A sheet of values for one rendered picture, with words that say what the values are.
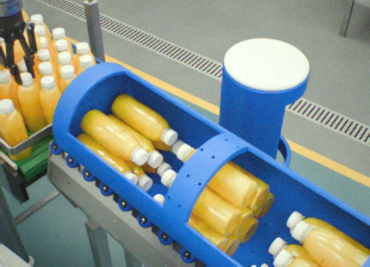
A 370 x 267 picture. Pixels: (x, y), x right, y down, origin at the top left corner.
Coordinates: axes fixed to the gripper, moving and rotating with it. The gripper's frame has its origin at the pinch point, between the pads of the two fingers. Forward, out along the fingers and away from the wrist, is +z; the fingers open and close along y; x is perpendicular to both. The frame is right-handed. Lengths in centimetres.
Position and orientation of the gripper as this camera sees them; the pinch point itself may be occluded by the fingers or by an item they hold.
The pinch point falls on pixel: (23, 70)
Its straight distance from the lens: 155.7
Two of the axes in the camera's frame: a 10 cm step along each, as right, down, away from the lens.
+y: 6.8, -5.1, 5.2
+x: -7.3, -4.8, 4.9
